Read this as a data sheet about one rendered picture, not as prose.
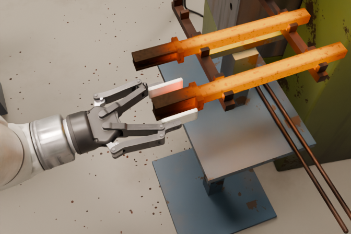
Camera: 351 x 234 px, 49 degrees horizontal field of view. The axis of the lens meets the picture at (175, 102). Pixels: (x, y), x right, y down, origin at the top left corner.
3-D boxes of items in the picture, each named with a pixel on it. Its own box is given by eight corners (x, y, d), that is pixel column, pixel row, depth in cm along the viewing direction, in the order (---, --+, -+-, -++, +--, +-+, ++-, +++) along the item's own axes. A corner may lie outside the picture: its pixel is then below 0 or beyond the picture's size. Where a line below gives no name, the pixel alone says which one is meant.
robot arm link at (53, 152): (50, 178, 69) (82, 167, 70) (35, 156, 62) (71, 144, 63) (42, 137, 74) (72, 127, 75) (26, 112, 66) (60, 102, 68)
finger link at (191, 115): (161, 119, 69) (162, 122, 69) (196, 107, 71) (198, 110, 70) (161, 127, 72) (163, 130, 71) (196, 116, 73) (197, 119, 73)
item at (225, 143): (207, 184, 94) (208, 180, 92) (156, 65, 115) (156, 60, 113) (314, 147, 99) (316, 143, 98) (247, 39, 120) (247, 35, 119)
